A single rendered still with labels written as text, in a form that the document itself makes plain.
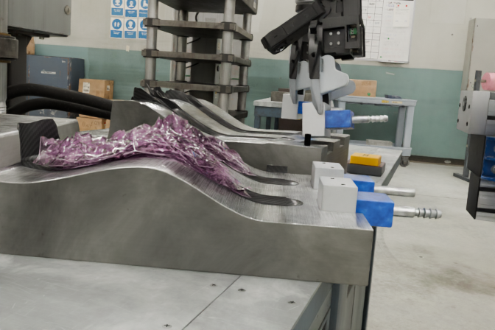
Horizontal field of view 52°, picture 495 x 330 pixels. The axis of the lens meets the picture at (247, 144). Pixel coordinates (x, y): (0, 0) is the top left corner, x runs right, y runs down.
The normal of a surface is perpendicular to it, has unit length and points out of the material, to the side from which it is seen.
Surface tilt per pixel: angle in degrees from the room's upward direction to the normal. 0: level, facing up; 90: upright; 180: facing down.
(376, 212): 90
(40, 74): 90
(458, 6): 90
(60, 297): 0
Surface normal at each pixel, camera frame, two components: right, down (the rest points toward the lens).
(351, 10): -0.35, -0.04
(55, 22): 0.93, 0.11
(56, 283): 0.07, -0.99
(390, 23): -0.15, 0.11
